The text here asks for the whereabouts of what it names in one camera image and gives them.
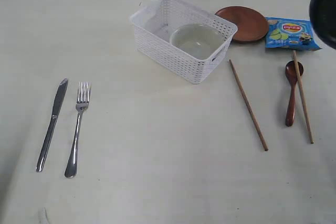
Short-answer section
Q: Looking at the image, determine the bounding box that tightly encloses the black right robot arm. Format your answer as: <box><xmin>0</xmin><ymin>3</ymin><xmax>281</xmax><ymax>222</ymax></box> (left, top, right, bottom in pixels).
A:
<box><xmin>309</xmin><ymin>0</ymin><xmax>335</xmax><ymax>49</ymax></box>

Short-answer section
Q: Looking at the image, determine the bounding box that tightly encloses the red wooden spoon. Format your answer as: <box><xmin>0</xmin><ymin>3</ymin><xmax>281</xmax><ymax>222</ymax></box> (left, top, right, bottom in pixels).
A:
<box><xmin>285</xmin><ymin>60</ymin><xmax>298</xmax><ymax>127</ymax></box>

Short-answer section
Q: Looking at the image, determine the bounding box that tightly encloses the blue snack packet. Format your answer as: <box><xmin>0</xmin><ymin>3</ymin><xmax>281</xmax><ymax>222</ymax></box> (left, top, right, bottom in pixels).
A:
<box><xmin>265</xmin><ymin>17</ymin><xmax>321</xmax><ymax>51</ymax></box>

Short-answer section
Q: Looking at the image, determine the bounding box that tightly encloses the wooden chopstick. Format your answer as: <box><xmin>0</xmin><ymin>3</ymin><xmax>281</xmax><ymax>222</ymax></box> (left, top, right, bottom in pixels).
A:
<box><xmin>292</xmin><ymin>50</ymin><xmax>314</xmax><ymax>144</ymax></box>
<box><xmin>229</xmin><ymin>59</ymin><xmax>269</xmax><ymax>152</ymax></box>

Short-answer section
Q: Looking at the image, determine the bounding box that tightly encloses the brown round plate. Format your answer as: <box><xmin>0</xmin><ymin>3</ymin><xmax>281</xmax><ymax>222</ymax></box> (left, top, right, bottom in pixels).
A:
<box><xmin>215</xmin><ymin>6</ymin><xmax>269</xmax><ymax>44</ymax></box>

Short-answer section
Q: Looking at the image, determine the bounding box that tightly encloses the silver spoon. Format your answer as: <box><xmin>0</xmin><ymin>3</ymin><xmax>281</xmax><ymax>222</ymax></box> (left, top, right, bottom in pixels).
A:
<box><xmin>64</xmin><ymin>82</ymin><xmax>91</xmax><ymax>178</ymax></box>

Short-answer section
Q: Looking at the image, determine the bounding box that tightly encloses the grey ceramic bowl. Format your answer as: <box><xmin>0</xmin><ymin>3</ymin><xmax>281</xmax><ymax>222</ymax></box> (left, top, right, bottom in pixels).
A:
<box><xmin>170</xmin><ymin>24</ymin><xmax>225</xmax><ymax>60</ymax></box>

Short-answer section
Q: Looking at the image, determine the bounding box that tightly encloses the white perforated plastic basket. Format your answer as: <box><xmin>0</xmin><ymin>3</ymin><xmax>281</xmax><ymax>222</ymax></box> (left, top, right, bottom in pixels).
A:
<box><xmin>130</xmin><ymin>0</ymin><xmax>238</xmax><ymax>84</ymax></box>

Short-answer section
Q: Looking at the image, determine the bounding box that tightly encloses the silver table knife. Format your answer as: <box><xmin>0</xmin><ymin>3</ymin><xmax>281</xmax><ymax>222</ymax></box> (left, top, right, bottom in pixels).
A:
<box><xmin>36</xmin><ymin>78</ymin><xmax>69</xmax><ymax>173</ymax></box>

